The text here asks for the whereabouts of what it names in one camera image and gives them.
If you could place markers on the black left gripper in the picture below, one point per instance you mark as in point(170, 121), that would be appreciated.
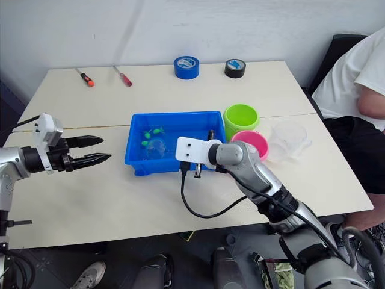
point(58, 156)

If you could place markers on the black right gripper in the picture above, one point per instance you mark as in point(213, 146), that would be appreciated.
point(197, 172)

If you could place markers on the bare person forearm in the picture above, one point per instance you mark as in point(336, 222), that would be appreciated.
point(371, 102)

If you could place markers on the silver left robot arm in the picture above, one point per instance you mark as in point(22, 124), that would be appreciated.
point(12, 162)

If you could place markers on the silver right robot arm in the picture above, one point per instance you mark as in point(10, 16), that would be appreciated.
point(258, 177)

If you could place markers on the blue plastic tub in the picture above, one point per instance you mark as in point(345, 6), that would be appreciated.
point(141, 162)

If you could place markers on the green toy fish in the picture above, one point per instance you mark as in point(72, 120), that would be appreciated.
point(157, 131)
point(144, 144)
point(147, 135)

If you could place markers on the green plastic bucket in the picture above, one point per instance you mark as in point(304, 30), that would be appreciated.
point(231, 126)

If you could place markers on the pink plastic bucket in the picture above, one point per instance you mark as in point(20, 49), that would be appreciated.
point(263, 150)

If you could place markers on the clear plastic measuring cup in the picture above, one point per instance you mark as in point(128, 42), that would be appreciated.
point(288, 138)

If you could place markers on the blue tape roll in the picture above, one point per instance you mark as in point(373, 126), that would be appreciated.
point(186, 72)

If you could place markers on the dark rounded shape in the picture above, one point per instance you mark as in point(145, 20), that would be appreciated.
point(227, 271)

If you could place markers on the black tape roll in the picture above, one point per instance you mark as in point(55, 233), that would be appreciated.
point(234, 72)

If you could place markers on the white sneaker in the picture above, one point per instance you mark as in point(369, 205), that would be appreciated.
point(90, 275)

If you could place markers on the green patterned bag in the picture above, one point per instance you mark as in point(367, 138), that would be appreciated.
point(279, 275)

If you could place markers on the person in white shirt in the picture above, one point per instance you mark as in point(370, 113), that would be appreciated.
point(340, 87)

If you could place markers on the black chair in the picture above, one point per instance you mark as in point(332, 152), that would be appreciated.
point(331, 57)

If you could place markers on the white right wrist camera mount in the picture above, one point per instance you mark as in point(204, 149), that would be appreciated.
point(192, 152)

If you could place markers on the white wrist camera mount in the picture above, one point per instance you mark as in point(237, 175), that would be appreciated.
point(192, 152)
point(48, 128)

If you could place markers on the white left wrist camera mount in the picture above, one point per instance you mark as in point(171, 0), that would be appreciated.
point(48, 128)

